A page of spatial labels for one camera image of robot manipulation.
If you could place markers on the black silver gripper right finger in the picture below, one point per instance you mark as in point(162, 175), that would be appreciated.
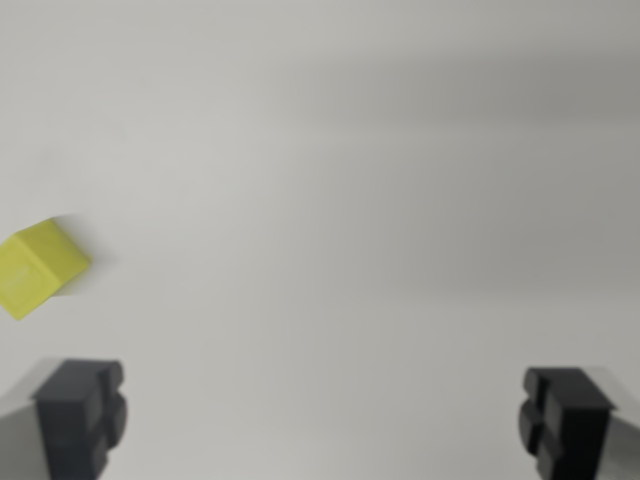
point(570, 425)

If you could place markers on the black silver gripper left finger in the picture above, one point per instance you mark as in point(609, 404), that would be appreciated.
point(75, 420)

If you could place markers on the yellow cube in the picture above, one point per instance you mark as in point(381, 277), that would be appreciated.
point(37, 267)

